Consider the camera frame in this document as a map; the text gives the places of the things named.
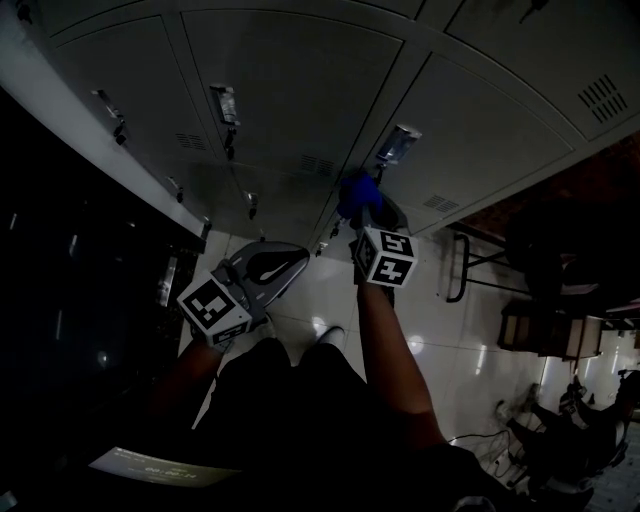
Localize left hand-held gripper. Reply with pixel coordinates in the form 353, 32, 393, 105
176, 240, 311, 348

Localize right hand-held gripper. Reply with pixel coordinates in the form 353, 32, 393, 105
349, 196, 420, 291

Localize blue cloth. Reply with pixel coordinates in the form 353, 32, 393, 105
337, 172, 384, 225

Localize grey metal locker door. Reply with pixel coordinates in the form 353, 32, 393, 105
344, 51, 575, 236

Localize person's right forearm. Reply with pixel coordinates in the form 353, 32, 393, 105
357, 282, 441, 446

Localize person's left forearm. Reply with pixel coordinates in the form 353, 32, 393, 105
149, 339, 221, 416

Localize person's right shoe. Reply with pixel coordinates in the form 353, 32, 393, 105
314, 325, 346, 349

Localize person's black clothing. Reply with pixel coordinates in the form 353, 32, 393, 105
189, 337, 506, 512

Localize brown wooden stool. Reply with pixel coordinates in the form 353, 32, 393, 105
497, 298, 604, 371

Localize black tablet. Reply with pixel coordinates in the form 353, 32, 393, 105
88, 445, 244, 489

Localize black metal table frame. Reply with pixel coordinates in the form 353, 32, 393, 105
446, 222, 531, 304

